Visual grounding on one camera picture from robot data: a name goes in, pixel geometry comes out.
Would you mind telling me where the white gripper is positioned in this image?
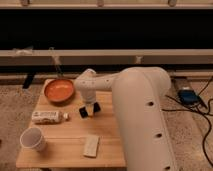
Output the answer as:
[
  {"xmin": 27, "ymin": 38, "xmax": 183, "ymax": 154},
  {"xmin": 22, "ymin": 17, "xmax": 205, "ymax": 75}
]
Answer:
[{"xmin": 79, "ymin": 84, "xmax": 101, "ymax": 118}]

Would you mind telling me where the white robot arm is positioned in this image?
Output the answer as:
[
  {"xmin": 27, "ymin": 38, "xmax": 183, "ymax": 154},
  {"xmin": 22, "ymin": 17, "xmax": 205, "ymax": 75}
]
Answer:
[{"xmin": 74, "ymin": 67, "xmax": 178, "ymax": 171}]

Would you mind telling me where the white sponge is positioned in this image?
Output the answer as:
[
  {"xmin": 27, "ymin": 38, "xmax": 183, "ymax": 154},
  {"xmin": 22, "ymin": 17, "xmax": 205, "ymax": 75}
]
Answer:
[{"xmin": 83, "ymin": 135, "xmax": 99, "ymax": 158}]

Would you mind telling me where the orange bowl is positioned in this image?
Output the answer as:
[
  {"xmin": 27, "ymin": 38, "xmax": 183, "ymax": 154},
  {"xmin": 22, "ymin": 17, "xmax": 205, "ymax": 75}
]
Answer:
[{"xmin": 44, "ymin": 79, "xmax": 74, "ymax": 103}]

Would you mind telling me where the wooden board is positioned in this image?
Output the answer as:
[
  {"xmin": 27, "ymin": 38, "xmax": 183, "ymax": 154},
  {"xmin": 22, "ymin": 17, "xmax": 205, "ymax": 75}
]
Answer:
[{"xmin": 16, "ymin": 90, "xmax": 125, "ymax": 168}]

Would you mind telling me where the white plastic bottle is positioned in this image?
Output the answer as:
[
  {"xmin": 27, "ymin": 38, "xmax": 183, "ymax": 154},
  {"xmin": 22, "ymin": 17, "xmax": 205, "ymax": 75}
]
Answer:
[{"xmin": 31, "ymin": 111, "xmax": 69, "ymax": 124}]

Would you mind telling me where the white paper cup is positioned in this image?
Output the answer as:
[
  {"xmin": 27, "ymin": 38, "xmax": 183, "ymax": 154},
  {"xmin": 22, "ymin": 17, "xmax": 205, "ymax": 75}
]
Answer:
[{"xmin": 20, "ymin": 127, "xmax": 47, "ymax": 152}]

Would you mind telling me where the blue power adapter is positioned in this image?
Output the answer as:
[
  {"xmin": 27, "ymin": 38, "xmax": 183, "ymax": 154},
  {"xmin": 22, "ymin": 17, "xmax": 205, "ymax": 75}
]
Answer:
[{"xmin": 178, "ymin": 89, "xmax": 199, "ymax": 105}]

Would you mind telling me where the black cable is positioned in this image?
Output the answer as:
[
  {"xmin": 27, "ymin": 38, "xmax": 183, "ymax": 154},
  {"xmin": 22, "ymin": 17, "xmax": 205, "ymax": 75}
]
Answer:
[{"xmin": 161, "ymin": 77, "xmax": 213, "ymax": 168}]

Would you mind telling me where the white horizontal rail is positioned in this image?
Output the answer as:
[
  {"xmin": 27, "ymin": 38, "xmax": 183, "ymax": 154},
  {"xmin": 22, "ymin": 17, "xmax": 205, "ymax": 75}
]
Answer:
[{"xmin": 0, "ymin": 49, "xmax": 213, "ymax": 57}]

